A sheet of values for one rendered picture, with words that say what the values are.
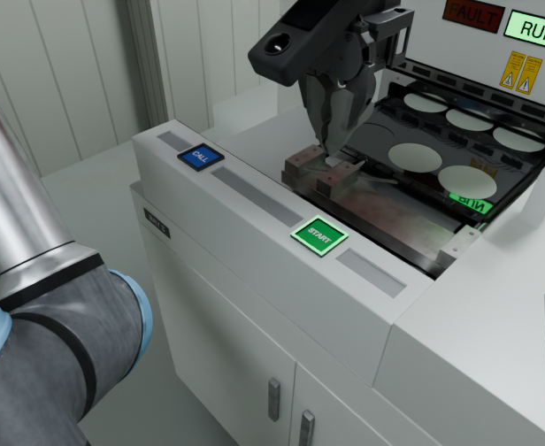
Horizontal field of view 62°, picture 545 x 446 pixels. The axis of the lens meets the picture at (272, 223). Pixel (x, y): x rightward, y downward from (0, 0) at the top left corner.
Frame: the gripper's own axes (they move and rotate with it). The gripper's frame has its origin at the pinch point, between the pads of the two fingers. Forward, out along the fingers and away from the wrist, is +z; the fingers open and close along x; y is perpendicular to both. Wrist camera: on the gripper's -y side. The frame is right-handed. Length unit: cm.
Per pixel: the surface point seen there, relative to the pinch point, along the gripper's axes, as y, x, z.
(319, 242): -0.4, -0.9, 14.3
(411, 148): 38.1, 8.2, 20.8
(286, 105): 58, 62, 39
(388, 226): 17.7, -1.0, 22.7
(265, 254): -4.1, 5.6, 18.6
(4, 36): 20, 188, 42
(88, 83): 49, 189, 72
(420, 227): 21.3, -4.8, 22.7
